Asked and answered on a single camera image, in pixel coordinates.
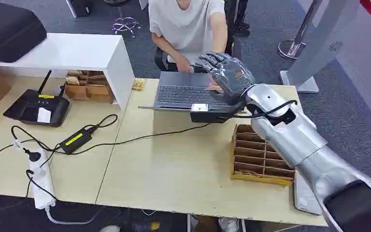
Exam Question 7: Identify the person's left hand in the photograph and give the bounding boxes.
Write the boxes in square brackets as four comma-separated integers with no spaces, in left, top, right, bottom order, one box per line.
[209,81,225,94]

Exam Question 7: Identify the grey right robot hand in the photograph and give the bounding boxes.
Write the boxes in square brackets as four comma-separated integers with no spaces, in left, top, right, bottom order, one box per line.
[194,52,256,106]

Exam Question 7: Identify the person's right hand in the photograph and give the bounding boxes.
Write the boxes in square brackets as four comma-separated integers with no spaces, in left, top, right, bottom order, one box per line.
[176,57,195,73]

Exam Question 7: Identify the black office chair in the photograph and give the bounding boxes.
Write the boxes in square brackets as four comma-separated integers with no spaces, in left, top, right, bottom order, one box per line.
[154,32,235,72]

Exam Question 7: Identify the grey laptop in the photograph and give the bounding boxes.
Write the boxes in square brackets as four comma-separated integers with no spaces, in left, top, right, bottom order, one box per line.
[138,71,247,113]

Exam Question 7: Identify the person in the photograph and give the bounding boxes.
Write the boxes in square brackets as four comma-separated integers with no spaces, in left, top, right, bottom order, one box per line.
[148,0,234,73]

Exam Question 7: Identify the yellow patterned card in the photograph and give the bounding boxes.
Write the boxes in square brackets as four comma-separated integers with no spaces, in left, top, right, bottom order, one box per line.
[132,78,146,92]

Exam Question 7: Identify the black legs with shoes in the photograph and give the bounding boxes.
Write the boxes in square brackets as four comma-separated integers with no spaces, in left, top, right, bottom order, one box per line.
[231,0,251,35]

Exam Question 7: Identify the chrome chair base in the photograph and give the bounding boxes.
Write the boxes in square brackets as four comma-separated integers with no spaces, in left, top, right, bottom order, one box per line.
[103,0,142,38]

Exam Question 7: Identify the wooden slotted card box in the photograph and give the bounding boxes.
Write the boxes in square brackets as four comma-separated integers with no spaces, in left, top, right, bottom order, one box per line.
[229,124,297,187]

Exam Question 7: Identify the wooden compartment box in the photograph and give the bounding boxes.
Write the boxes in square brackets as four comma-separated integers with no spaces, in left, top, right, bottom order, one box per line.
[64,70,115,104]

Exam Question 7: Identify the grey kiosk stand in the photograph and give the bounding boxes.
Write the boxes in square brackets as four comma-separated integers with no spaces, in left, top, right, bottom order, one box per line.
[280,0,362,93]

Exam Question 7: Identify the white desk shelf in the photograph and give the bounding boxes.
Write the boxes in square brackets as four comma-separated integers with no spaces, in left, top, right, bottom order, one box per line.
[0,33,136,111]

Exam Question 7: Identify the black box on floor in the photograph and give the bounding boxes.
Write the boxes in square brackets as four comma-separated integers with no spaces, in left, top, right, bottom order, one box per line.
[69,0,93,17]

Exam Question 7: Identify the black power adapter yellow label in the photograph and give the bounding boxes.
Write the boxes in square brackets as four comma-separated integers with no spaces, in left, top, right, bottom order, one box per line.
[59,126,93,155]

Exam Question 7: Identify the white shoe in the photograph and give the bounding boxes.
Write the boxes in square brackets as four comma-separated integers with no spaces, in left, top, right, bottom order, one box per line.
[218,217,239,232]

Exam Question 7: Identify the white flat device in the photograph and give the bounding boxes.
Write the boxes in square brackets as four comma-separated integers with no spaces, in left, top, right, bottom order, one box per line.
[293,173,323,216]

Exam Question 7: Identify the yellow black object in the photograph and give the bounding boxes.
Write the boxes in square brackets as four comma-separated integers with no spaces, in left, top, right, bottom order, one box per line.
[131,221,160,232]

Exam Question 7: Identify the black remote controller with antennas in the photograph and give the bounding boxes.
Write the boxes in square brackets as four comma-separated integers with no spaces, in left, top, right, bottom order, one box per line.
[3,70,71,128]

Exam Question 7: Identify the black mains plug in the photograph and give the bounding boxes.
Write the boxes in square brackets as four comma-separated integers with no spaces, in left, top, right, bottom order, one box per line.
[22,147,42,163]

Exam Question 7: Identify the black carrying case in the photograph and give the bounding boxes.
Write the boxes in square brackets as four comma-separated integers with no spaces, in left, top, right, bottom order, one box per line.
[0,0,47,65]

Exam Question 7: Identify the white power strip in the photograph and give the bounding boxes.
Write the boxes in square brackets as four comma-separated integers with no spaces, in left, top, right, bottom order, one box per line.
[27,147,57,210]

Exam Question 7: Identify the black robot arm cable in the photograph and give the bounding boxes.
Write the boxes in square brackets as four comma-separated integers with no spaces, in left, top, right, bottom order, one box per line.
[233,100,298,120]

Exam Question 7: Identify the chrome stanchion post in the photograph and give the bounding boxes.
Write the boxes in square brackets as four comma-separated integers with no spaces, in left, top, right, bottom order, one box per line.
[278,0,322,60]

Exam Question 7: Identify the long thin black cable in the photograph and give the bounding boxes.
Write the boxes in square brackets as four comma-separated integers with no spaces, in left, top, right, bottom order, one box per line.
[11,123,212,156]

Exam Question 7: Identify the looped black adapter cable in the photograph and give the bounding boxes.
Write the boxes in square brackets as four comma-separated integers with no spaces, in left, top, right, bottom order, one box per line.
[86,114,119,131]

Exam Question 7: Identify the black cable over power strip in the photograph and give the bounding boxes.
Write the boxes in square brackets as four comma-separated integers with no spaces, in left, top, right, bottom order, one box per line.
[25,170,58,201]

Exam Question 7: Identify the white power strip cable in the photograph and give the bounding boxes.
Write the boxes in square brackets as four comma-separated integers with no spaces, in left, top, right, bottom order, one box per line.
[44,206,107,225]

